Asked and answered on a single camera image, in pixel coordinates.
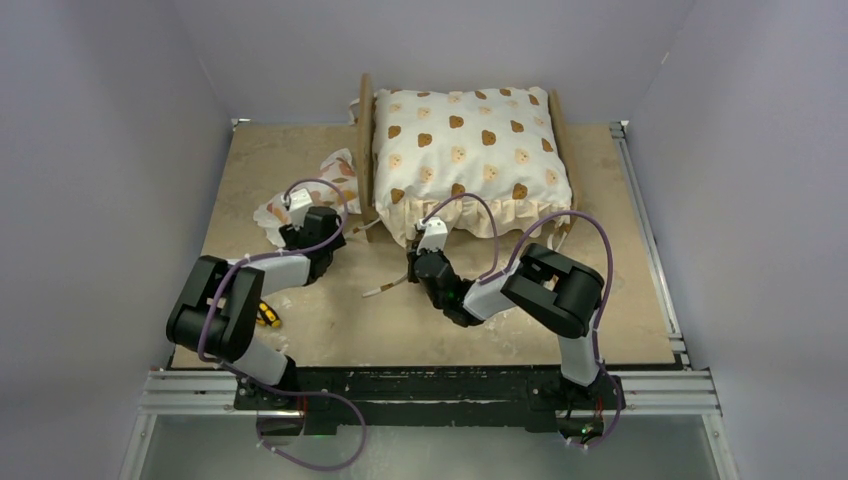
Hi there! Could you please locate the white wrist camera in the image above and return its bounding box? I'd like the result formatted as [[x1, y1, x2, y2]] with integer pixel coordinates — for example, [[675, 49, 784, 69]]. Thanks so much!
[[282, 188, 313, 228], [413, 216, 449, 254]]

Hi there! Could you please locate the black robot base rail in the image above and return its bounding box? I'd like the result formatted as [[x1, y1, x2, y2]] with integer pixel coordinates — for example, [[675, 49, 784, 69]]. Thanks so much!
[[234, 365, 626, 440]]

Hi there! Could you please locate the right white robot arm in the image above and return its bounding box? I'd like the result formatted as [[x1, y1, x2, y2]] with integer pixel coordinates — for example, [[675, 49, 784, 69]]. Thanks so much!
[[407, 244, 607, 387]]

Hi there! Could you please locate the yellow black screwdriver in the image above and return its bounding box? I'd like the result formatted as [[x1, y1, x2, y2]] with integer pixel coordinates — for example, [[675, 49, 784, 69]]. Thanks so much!
[[256, 301, 282, 328]]

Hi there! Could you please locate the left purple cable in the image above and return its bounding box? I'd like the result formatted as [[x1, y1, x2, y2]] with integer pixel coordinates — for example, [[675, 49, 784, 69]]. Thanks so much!
[[195, 177, 369, 473]]

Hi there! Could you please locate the floral print small pillow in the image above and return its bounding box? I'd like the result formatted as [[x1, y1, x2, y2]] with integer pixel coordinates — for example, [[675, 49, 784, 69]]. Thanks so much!
[[253, 148, 361, 247]]

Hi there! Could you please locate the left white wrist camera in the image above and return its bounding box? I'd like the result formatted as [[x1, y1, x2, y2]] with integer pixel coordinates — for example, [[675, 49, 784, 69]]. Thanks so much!
[[282, 188, 313, 228]]

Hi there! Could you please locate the wooden pet bed frame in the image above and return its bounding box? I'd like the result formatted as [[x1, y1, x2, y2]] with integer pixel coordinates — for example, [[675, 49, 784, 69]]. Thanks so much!
[[354, 72, 582, 244]]

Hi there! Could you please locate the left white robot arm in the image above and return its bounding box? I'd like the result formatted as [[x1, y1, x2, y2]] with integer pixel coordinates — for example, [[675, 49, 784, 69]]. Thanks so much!
[[166, 206, 346, 392]]

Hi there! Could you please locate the aluminium table frame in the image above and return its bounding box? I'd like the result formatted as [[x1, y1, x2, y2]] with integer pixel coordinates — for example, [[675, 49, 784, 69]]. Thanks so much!
[[120, 122, 738, 479]]

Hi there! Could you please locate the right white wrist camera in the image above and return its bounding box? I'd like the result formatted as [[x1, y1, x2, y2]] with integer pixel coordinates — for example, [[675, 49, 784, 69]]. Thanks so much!
[[413, 216, 449, 254]]

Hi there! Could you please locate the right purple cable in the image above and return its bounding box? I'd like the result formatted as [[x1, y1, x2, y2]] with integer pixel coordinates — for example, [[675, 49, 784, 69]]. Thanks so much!
[[417, 192, 625, 452]]

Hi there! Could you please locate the purple cable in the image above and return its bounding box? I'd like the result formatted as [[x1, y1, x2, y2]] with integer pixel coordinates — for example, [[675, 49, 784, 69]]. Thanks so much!
[[195, 177, 369, 473], [417, 192, 625, 452]]

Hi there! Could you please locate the bear print white cushion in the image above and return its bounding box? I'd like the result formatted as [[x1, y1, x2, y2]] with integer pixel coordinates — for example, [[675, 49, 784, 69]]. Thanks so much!
[[344, 86, 575, 299]]

